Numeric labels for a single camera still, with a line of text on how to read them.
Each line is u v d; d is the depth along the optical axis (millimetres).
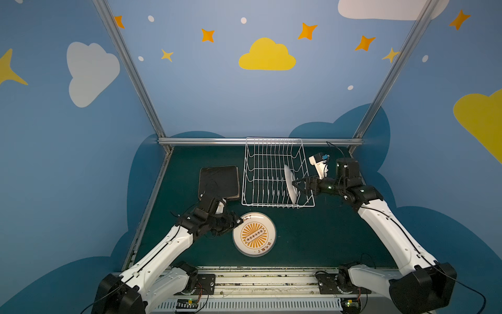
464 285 365
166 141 1183
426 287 383
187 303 728
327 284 745
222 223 698
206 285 750
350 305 733
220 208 666
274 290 734
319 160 675
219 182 1021
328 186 648
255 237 855
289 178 902
